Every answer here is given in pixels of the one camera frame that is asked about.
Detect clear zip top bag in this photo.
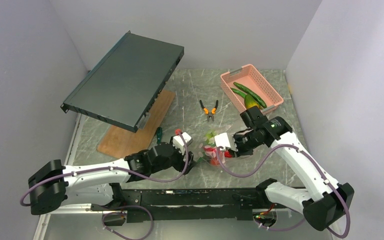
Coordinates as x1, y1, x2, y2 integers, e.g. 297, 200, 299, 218
194, 124, 241, 167

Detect red fake pepper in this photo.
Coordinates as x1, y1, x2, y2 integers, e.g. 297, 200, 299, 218
203, 145, 233, 166

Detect green orange fake mango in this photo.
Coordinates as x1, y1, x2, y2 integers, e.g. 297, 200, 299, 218
244, 94, 263, 110

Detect green fake chili pepper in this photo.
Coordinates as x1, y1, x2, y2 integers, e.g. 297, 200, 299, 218
230, 88, 247, 99

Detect green fake cucumber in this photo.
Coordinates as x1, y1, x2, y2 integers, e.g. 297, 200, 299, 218
233, 82, 267, 109

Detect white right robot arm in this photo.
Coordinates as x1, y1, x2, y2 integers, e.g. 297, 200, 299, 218
224, 106, 355, 238

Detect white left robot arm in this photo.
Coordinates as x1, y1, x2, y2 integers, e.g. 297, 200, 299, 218
20, 142, 195, 216

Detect orange black pliers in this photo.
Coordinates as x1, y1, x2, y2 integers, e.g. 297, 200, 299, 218
199, 100, 219, 122

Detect pink plastic basket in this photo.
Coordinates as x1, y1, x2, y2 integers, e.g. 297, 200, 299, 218
220, 64, 284, 115

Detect wooden base board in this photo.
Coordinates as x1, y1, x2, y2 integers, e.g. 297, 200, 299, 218
97, 90, 176, 159

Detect dark rack server chassis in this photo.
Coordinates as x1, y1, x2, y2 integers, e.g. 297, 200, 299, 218
60, 31, 185, 133

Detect purple cable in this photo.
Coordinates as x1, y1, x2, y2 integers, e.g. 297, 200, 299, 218
20, 130, 190, 208

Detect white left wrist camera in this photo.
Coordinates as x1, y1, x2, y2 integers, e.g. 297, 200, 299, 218
172, 129, 193, 155

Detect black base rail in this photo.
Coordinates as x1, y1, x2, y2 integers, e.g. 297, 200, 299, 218
90, 187, 272, 223

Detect green handled screwdriver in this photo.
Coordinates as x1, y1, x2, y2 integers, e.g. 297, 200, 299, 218
155, 126, 163, 145

